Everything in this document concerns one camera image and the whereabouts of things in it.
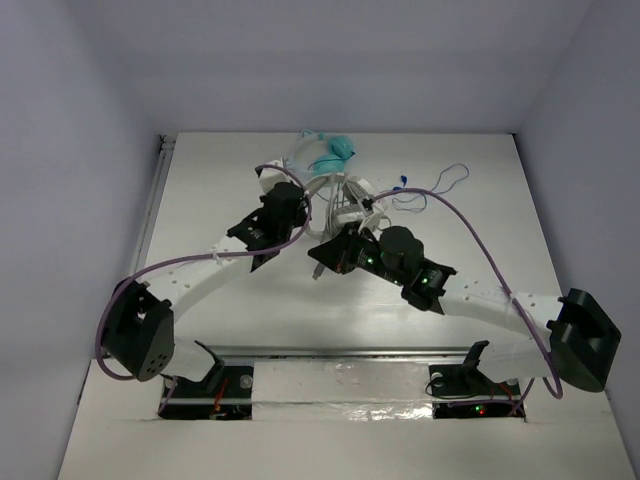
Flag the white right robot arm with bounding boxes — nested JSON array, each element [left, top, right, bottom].
[[308, 225, 621, 393]]

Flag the teal cat-ear headphones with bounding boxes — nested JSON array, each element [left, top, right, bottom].
[[284, 129, 356, 180]]

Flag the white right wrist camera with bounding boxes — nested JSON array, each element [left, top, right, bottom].
[[358, 197, 392, 233]]

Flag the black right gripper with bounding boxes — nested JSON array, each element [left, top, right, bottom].
[[308, 222, 407, 287]]

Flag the grey headphone cable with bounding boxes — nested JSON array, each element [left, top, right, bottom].
[[309, 174, 396, 282]]

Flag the aluminium side rail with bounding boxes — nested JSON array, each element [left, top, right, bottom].
[[125, 133, 178, 278]]

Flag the white grey over-ear headphones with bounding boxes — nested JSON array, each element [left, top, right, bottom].
[[305, 172, 380, 242]]

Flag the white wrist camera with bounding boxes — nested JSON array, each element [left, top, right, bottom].
[[255, 159, 300, 194], [358, 197, 392, 233]]

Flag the blue wired earbuds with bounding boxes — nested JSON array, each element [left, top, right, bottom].
[[391, 164, 471, 212]]

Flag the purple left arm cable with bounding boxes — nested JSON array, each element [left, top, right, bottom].
[[95, 164, 314, 416]]

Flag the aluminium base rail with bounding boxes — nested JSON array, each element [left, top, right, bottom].
[[206, 345, 471, 360]]

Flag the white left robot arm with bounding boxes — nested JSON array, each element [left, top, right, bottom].
[[96, 181, 310, 396]]

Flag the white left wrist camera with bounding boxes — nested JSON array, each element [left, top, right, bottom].
[[255, 159, 300, 194]]

